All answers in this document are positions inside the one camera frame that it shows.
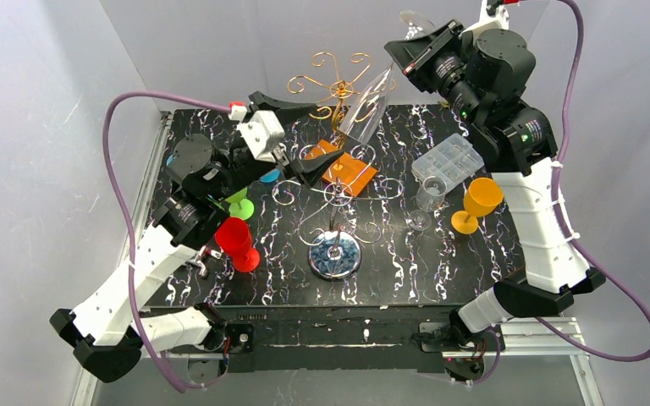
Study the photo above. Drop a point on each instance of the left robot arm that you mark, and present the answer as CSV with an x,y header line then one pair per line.
x,y
106,332

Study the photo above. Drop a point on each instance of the clear wine glass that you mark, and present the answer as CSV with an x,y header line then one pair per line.
x,y
429,198
364,115

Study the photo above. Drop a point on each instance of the chrome faucet tap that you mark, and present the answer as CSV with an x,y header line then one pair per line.
x,y
204,260

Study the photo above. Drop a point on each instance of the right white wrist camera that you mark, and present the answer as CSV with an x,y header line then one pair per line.
x,y
493,15

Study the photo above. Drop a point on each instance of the green wine glass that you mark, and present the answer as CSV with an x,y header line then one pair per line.
x,y
240,206

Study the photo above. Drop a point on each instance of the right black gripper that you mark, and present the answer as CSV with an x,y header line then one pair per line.
x,y
425,72

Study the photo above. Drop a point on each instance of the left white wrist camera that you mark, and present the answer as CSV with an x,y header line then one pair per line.
x,y
258,132

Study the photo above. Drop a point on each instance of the red wine glass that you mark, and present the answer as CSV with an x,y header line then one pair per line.
x,y
234,239

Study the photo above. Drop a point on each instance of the orange wooden rack base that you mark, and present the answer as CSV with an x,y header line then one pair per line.
x,y
353,170

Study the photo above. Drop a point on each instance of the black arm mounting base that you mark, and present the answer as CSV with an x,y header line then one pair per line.
x,y
362,337

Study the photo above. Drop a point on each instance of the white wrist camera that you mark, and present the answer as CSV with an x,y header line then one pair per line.
x,y
493,15
258,132

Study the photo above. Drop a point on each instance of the clear wine glass front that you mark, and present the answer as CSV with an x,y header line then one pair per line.
x,y
429,198

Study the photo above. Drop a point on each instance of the silver wire glass rack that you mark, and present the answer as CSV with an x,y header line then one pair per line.
x,y
334,248

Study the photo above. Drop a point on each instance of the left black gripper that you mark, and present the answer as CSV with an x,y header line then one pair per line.
x,y
248,167

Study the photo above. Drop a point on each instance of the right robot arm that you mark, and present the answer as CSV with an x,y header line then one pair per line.
x,y
482,76

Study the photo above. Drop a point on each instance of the yellow orange wine glass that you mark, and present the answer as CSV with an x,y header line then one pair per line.
x,y
481,198

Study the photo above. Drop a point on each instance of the gold wire glass rack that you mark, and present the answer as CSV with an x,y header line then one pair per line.
x,y
342,93

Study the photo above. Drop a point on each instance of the clear plastic screw box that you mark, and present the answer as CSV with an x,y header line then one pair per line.
x,y
452,160

